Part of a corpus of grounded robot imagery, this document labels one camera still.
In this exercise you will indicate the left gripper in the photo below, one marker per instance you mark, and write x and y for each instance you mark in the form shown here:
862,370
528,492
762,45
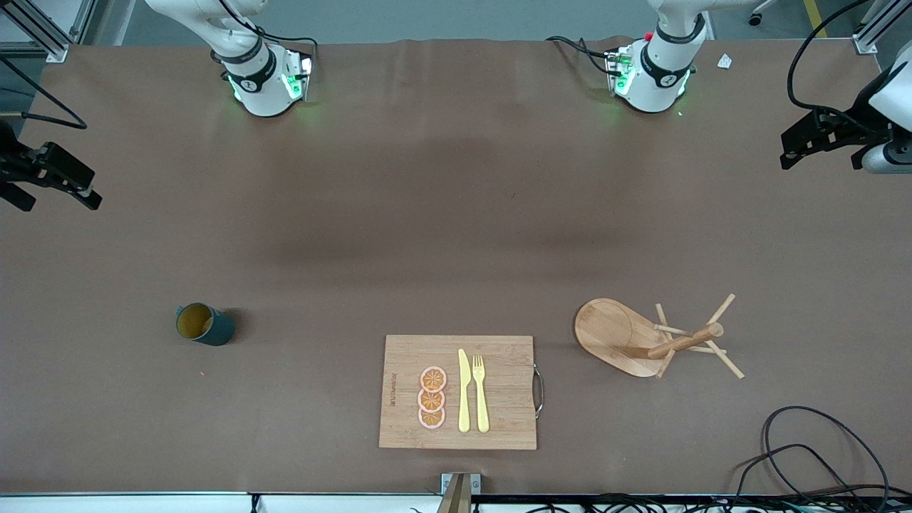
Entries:
853,122

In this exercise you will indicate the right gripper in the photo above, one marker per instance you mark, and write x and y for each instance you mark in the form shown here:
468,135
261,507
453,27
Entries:
13,168

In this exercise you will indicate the teal ribbed cup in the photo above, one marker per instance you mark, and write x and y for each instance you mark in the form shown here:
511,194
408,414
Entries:
217,329

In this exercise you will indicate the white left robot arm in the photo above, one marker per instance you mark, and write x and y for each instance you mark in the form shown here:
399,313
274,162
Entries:
659,75

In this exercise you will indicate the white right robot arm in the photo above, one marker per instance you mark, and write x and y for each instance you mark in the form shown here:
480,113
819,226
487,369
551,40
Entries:
260,85

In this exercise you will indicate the small white paper scrap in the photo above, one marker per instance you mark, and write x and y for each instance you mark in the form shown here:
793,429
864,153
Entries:
724,61

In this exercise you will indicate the wooden mug tree stand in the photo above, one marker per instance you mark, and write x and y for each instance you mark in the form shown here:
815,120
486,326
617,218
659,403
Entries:
609,335

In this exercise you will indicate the bamboo cutting board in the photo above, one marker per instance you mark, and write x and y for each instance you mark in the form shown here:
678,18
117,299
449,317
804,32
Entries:
499,399

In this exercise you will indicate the toy orange slice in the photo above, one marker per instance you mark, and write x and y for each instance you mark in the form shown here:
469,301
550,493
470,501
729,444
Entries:
432,379
431,400
431,420

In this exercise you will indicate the yellow plastic fork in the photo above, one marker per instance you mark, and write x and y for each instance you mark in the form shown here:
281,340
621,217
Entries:
481,399

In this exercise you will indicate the yellow plastic knife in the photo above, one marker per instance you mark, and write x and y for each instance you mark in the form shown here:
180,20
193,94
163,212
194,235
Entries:
464,392

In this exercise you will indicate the aluminium frame profile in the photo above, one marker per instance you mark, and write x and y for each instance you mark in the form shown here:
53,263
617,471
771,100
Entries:
866,43
53,48

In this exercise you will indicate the white table edge rail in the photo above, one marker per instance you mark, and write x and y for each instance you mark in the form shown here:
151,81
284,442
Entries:
142,503

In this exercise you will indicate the metal table edge bracket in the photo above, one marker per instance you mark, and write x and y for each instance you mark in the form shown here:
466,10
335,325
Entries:
459,491

